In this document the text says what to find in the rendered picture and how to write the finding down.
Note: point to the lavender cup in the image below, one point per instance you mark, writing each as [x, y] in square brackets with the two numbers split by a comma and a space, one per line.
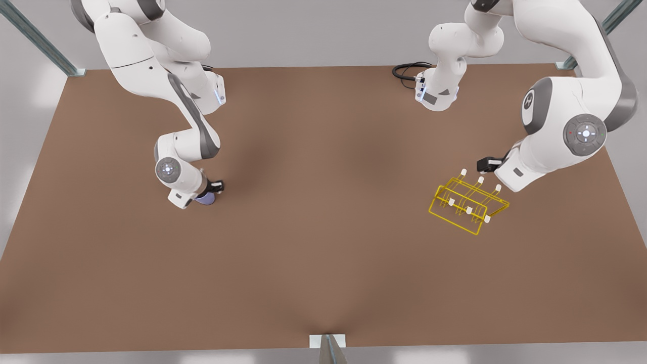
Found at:
[206, 198]

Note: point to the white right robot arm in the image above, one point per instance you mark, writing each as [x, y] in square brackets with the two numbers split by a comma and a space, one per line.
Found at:
[151, 65]

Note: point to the silver frame post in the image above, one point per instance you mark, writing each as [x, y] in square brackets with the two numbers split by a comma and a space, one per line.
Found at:
[38, 36]
[596, 30]
[328, 349]

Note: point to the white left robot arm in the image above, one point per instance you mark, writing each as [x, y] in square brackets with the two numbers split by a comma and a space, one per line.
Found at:
[566, 116]

